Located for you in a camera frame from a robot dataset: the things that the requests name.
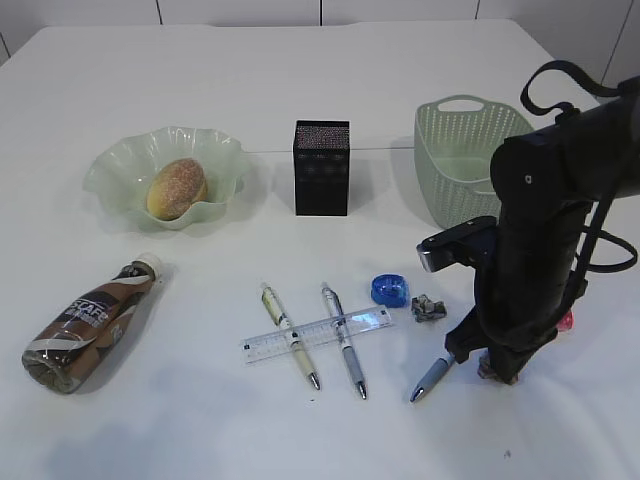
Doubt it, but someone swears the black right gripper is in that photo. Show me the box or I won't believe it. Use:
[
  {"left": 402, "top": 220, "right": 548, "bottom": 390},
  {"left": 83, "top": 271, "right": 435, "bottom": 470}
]
[{"left": 444, "top": 200, "right": 593, "bottom": 384}]

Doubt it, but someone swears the large paper ball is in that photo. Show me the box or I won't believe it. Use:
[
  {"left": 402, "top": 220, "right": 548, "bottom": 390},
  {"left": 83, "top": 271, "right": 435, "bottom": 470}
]
[{"left": 477, "top": 351, "right": 519, "bottom": 385}]

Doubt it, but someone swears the small paper ball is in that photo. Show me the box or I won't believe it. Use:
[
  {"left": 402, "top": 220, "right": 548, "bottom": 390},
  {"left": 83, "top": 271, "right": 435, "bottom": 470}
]
[{"left": 411, "top": 294, "right": 447, "bottom": 323}]

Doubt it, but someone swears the sugared bread bun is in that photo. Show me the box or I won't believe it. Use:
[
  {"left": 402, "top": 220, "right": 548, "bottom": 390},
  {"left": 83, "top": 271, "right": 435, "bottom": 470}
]
[{"left": 146, "top": 158, "right": 208, "bottom": 221}]

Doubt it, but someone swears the brown Nescafe coffee bottle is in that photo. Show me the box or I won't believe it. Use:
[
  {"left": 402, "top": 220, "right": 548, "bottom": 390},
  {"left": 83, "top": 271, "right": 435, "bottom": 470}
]
[{"left": 21, "top": 253, "right": 163, "bottom": 394}]

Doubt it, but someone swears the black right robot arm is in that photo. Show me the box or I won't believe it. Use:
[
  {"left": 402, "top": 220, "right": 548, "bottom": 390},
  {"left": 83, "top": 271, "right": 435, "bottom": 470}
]
[{"left": 421, "top": 78, "right": 639, "bottom": 384}]

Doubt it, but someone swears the blue white pen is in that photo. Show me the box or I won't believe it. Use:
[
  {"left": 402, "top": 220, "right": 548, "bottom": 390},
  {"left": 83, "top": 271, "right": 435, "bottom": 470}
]
[{"left": 409, "top": 355, "right": 455, "bottom": 403}]

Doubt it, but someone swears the pink pencil sharpener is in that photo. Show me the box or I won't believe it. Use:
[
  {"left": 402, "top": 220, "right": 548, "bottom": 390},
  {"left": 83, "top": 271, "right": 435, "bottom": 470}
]
[{"left": 556, "top": 310, "right": 574, "bottom": 332}]

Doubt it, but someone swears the blue pencil sharpener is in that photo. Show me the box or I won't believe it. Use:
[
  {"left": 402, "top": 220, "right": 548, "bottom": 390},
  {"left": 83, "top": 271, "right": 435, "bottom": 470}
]
[{"left": 370, "top": 273, "right": 410, "bottom": 308}]

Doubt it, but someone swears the grey grip white pen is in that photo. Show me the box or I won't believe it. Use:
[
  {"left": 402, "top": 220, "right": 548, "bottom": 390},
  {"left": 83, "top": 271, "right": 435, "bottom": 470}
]
[{"left": 321, "top": 282, "right": 368, "bottom": 400}]

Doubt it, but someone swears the cream barrel pen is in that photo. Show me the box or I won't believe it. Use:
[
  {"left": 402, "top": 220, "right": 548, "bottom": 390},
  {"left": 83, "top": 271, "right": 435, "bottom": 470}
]
[{"left": 260, "top": 283, "right": 321, "bottom": 391}]

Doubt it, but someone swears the green woven plastic basket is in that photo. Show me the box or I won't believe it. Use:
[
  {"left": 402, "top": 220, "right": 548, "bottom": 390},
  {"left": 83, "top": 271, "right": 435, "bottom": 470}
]
[{"left": 414, "top": 95, "right": 533, "bottom": 229}]

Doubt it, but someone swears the black mesh pen holder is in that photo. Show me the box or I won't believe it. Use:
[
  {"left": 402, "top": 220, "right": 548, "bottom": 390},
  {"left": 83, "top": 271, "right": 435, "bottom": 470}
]
[{"left": 293, "top": 120, "right": 350, "bottom": 216}]

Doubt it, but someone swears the green wavy glass plate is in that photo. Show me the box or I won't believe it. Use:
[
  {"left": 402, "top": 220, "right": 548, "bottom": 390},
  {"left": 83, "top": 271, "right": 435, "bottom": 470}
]
[{"left": 83, "top": 126, "right": 249, "bottom": 230}]

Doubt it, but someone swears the clear plastic ruler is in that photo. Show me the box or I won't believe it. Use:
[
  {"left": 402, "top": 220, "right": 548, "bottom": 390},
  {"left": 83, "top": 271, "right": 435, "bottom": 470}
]
[{"left": 241, "top": 307, "right": 393, "bottom": 364}]

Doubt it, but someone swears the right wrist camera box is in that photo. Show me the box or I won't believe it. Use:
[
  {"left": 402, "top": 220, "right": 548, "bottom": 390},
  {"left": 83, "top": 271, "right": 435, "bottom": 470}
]
[{"left": 416, "top": 216, "right": 497, "bottom": 273}]

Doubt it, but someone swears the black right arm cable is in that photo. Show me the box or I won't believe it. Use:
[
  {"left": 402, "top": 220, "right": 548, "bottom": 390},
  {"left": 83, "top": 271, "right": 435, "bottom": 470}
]
[{"left": 519, "top": 60, "right": 640, "bottom": 301}]

